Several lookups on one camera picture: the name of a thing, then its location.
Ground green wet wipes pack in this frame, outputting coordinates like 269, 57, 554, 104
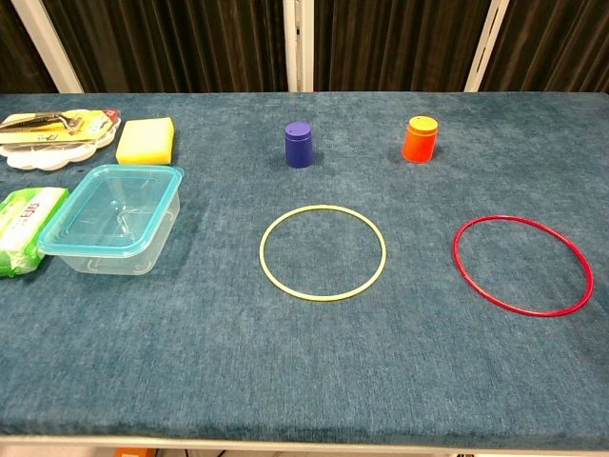
0, 187, 70, 279

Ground white frame post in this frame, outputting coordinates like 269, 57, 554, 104
462, 0, 510, 93
10, 0, 85, 94
282, 0, 316, 93

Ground packaged peeler on card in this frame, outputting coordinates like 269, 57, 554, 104
0, 109, 122, 146

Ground yellow sponge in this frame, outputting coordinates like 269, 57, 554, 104
115, 117, 176, 166

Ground orange cup with yellow top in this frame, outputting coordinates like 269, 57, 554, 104
402, 115, 439, 164

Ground blue table cloth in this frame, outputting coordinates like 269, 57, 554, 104
0, 90, 609, 449

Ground dark curtain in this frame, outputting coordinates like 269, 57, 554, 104
0, 0, 609, 94

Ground white flower-shaped plate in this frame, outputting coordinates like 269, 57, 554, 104
0, 109, 122, 170

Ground clear container with blue lid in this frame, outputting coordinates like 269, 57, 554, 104
37, 164, 186, 276

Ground red plastic ring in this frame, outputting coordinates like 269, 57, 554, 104
451, 214, 596, 318

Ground purple cup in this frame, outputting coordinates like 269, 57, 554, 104
284, 121, 316, 169

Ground yellow plastic ring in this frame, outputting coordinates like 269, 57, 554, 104
259, 204, 388, 304

